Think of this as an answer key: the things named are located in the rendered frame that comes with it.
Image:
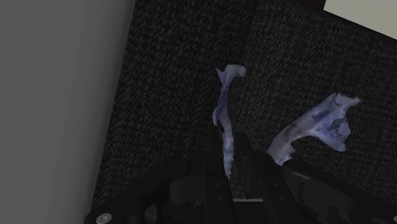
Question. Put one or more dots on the pale blue crumpled scrap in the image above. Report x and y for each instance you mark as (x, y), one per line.
(322, 122)

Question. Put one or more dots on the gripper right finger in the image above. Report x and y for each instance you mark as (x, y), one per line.
(279, 192)

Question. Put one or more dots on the dark grey fabric sofa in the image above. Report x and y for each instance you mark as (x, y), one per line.
(180, 77)

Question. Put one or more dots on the pale blue strip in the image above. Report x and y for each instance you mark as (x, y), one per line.
(226, 136)

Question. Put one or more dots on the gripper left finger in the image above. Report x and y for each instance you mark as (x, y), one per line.
(186, 186)

